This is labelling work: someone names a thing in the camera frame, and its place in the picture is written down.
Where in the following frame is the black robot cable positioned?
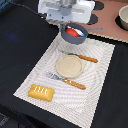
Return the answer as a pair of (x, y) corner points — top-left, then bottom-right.
(9, 1), (41, 16)

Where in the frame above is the knife with wooden handle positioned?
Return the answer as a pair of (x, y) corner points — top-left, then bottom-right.
(61, 50), (98, 63)

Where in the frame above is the yellow bread loaf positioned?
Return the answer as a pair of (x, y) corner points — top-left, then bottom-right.
(28, 84), (54, 102)

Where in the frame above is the brown stove top board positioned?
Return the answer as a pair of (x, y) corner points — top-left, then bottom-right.
(79, 0), (128, 44)

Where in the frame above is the white and blue fish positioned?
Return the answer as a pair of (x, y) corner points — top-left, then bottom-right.
(67, 26), (86, 37)

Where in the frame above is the red tomato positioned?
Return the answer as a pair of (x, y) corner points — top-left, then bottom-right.
(66, 28), (79, 37)

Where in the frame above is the white woven placemat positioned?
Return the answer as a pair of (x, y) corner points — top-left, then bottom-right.
(14, 34), (114, 128)

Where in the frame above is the grey saucepan with handle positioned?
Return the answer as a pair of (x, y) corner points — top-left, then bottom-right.
(59, 22), (105, 46)

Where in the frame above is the black burner disc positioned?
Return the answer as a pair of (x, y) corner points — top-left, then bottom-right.
(87, 14), (98, 25)

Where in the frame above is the black burner under saucepan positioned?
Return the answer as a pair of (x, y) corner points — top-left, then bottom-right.
(94, 1), (104, 10)

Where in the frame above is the beige bowl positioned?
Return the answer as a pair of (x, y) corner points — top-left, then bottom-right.
(119, 5), (128, 30)

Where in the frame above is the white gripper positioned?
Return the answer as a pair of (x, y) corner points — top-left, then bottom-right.
(38, 0), (95, 24)

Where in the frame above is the beige round plate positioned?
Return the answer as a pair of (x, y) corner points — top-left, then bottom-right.
(56, 55), (84, 78)

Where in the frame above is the fork with wooden handle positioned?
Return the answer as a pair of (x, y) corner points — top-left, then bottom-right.
(46, 72), (86, 90)

